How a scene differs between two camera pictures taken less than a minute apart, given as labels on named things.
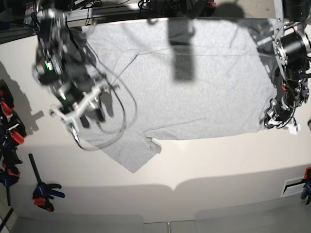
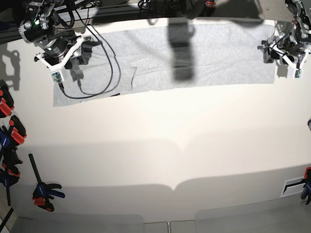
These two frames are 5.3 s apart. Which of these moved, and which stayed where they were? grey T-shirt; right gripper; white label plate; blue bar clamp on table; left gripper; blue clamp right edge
Moved: right gripper; left gripper; grey T-shirt
Stayed: blue clamp right edge; blue bar clamp on table; white label plate
